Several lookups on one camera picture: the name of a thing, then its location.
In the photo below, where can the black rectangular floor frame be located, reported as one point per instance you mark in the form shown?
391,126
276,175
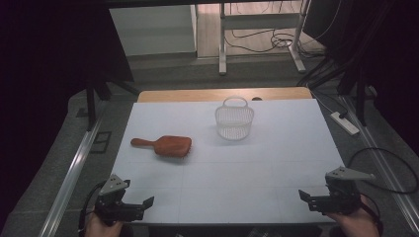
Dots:
100,142

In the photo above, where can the dark curtain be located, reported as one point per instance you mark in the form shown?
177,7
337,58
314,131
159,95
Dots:
49,49
395,65

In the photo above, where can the person's left hand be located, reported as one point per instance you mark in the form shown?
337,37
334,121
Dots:
100,230

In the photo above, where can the metal floor rail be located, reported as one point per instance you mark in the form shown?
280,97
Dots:
70,177
388,174

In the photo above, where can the brown wooden hairbrush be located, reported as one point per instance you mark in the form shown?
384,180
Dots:
173,145

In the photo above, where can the person's right hand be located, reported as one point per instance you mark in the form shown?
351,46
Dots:
357,225

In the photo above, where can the white plastic mesh basket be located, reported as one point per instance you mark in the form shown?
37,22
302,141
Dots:
234,118

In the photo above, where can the white power strip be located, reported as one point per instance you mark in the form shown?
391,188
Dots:
345,123

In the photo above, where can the white table cover sheet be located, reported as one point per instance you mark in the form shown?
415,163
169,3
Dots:
230,177

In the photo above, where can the dark round table grommet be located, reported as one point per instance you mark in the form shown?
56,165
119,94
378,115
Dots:
257,98

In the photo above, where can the black metal stand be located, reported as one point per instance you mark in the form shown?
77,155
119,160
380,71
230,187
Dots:
90,105
361,98

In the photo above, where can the white desk frame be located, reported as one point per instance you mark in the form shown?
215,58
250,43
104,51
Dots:
223,42

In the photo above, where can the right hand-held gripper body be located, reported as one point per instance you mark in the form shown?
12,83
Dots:
342,197

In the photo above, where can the white cabinet panel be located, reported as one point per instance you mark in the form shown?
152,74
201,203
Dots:
153,31

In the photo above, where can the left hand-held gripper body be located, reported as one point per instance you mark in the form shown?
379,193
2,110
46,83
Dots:
110,205

